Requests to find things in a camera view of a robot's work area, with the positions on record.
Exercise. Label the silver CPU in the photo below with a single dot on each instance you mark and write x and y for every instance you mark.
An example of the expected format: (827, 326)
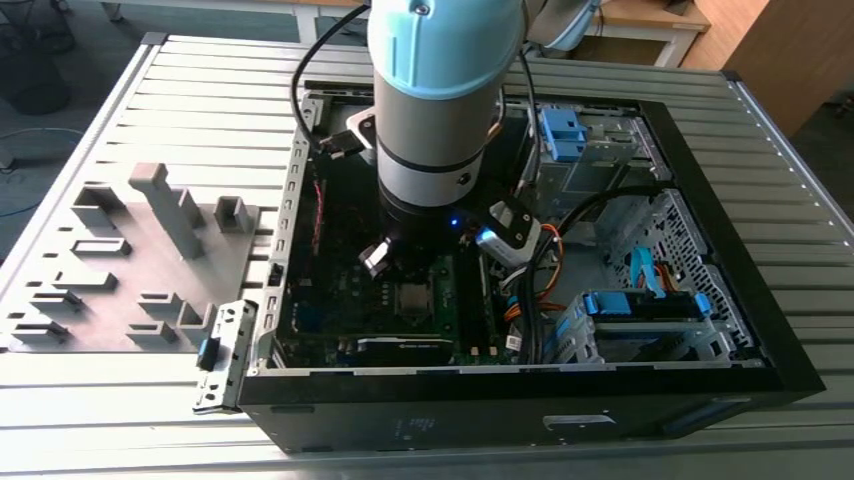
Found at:
(415, 299)

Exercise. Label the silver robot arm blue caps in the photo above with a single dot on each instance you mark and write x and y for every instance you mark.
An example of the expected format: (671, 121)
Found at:
(433, 125)

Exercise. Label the white-clipped RAM slot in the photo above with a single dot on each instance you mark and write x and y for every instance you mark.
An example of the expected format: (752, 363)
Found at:
(469, 315)

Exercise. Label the green motherboard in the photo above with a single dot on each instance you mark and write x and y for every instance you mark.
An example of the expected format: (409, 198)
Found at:
(347, 305)

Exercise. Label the white label tag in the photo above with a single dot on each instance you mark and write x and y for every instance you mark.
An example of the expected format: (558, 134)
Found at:
(515, 343)

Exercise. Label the tall silver drive cage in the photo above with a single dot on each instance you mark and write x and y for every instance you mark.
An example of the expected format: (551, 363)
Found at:
(587, 175)

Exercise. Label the grey power supply unit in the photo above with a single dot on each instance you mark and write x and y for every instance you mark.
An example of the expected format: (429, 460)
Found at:
(335, 121)

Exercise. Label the hard disk in blue carrier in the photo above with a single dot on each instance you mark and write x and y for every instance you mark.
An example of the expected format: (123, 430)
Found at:
(603, 304)

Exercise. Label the black PC case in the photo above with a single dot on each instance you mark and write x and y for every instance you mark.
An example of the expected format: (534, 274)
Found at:
(467, 415)

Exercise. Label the silver disk bay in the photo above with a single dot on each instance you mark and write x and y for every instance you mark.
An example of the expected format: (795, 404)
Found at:
(654, 328)

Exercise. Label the grey parts rack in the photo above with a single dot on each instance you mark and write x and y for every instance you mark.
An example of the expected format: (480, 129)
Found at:
(147, 280)

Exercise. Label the wooden desk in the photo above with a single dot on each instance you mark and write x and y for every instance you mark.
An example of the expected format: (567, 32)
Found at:
(654, 15)

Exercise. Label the wooden cabinet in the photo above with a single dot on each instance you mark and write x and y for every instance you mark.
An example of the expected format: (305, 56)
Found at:
(787, 50)

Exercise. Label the black bag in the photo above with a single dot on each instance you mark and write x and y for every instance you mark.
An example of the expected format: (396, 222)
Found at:
(36, 85)

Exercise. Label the small silver wrist camera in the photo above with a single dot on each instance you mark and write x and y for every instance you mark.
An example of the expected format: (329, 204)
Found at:
(373, 259)

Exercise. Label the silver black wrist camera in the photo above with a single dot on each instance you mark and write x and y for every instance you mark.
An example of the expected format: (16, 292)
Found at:
(514, 235)

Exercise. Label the blue drive bracket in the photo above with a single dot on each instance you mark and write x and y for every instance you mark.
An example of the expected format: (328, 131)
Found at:
(563, 130)

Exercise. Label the metal bracket with blue latch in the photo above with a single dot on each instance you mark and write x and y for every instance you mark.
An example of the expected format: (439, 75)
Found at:
(233, 325)

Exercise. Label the white desk frame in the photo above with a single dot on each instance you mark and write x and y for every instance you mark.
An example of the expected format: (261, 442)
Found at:
(303, 25)

